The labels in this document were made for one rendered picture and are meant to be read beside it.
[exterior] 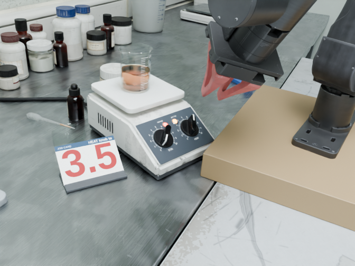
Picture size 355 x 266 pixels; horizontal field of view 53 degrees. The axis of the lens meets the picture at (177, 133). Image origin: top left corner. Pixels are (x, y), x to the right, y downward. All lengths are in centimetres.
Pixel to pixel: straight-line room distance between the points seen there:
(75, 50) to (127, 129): 48
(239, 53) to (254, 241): 23
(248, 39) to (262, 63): 5
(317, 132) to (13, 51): 64
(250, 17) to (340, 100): 31
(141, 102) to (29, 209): 22
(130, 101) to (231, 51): 19
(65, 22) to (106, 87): 39
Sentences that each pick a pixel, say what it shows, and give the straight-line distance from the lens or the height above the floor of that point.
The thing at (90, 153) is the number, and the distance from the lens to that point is 55.
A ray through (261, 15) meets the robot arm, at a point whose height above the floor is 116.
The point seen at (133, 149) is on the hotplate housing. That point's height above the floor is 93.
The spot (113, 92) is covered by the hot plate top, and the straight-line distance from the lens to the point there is 60.
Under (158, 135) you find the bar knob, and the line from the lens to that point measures 55.
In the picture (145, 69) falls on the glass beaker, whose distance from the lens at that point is 58.
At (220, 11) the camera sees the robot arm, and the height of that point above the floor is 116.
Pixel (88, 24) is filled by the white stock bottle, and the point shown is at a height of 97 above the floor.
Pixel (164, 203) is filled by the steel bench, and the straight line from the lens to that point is 50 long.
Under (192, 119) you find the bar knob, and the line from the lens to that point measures 57.
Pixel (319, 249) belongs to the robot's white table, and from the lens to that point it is 50.
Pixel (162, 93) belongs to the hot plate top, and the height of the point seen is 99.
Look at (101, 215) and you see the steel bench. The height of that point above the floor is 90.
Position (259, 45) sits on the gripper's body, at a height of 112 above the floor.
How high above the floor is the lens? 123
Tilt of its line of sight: 30 degrees down
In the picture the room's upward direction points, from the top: 5 degrees clockwise
